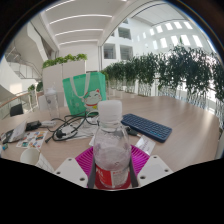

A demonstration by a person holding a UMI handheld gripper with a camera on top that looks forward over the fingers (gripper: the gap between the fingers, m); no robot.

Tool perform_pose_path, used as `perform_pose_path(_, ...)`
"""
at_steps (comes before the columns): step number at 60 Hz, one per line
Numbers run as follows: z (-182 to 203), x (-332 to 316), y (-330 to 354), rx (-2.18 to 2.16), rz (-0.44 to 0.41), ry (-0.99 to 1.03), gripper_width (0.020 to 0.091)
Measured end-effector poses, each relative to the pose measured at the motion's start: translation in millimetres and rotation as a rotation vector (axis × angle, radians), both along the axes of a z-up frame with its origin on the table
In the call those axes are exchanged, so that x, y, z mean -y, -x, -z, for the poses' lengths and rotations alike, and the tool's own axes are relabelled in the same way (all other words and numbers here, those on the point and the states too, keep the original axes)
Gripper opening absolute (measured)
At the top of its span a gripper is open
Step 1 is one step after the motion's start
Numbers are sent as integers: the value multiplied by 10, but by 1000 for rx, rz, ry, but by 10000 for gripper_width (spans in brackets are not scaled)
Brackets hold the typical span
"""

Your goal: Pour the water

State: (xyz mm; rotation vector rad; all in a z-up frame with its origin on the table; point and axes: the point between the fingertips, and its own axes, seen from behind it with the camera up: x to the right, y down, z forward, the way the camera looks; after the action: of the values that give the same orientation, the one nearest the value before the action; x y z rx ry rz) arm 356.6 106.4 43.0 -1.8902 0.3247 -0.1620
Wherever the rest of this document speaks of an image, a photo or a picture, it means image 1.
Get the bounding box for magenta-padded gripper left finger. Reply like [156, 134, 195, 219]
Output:
[53, 145, 98, 190]

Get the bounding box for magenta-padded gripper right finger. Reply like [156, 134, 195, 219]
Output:
[127, 144, 174, 189]

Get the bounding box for clear water bottle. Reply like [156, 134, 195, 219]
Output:
[92, 99, 132, 190]

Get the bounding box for white paper packets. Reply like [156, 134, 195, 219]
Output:
[134, 134, 157, 156]

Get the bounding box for dark blue keyboard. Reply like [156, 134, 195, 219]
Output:
[120, 113, 173, 144]

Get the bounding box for white grid-pattern mug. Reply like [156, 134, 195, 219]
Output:
[19, 147, 54, 174]

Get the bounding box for colourful sticker sheet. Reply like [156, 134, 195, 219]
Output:
[15, 129, 49, 150]

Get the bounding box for black power adapter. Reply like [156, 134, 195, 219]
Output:
[25, 120, 43, 132]

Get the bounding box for black notebook with papers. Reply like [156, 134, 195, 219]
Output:
[0, 120, 28, 144]

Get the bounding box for clear plastic tumbler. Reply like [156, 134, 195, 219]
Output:
[44, 87, 60, 120]

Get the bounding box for white chair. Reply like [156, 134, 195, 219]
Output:
[37, 94, 66, 112]

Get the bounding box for green tote bag, cat print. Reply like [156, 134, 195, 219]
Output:
[62, 71, 108, 117]

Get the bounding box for black office chair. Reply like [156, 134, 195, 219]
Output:
[9, 103, 25, 118]

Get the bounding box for small planter with green plants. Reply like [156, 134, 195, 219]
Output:
[27, 81, 44, 101]

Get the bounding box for glass railing with wooden handrail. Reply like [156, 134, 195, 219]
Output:
[0, 89, 34, 118]

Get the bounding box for white planter cabinet with plants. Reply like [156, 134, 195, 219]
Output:
[41, 53, 89, 111]

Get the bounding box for row of potted trees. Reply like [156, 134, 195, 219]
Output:
[99, 44, 224, 128]

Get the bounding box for black tangled cables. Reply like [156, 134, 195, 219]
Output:
[44, 111, 99, 144]

